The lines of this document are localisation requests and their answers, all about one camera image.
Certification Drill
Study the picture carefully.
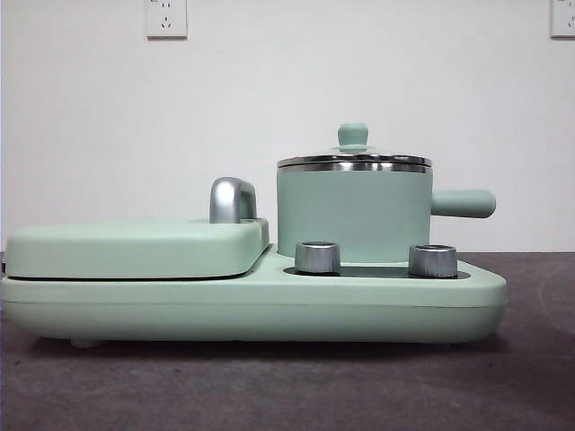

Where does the glass pot lid green knob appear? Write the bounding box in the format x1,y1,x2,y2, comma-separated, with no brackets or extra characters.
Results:
277,123,433,165

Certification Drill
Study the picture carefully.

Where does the silver control knob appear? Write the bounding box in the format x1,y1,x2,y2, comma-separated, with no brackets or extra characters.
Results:
407,244,458,277
294,241,341,274

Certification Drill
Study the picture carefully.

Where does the mint green breakfast machine base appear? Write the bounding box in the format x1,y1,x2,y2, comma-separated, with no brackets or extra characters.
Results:
0,243,509,349

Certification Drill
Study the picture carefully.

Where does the mint green griddle lid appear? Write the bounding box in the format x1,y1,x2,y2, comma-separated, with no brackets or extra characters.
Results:
4,216,271,280

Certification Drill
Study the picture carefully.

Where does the mint green handled pot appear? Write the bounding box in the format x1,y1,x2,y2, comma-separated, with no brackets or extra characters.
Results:
276,172,497,266

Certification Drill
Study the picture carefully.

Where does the silver griddle lid handle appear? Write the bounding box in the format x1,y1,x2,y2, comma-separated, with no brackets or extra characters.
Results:
208,177,258,224

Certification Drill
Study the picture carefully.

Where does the white wall socket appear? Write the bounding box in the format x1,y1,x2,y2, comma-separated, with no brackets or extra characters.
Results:
550,0,575,40
145,0,188,40

